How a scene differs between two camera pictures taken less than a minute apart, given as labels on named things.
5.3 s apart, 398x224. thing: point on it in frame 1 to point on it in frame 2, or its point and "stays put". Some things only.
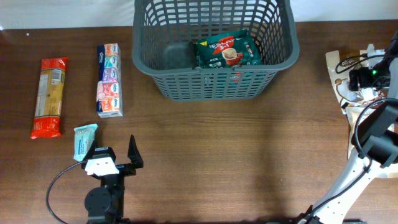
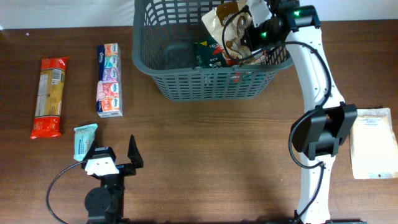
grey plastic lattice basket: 165,31 stays put
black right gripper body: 377,77 to 261,35
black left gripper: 134,156 stays put
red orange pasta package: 46,121 stays put
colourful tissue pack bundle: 109,88 stays put
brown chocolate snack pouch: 339,63 to 227,23
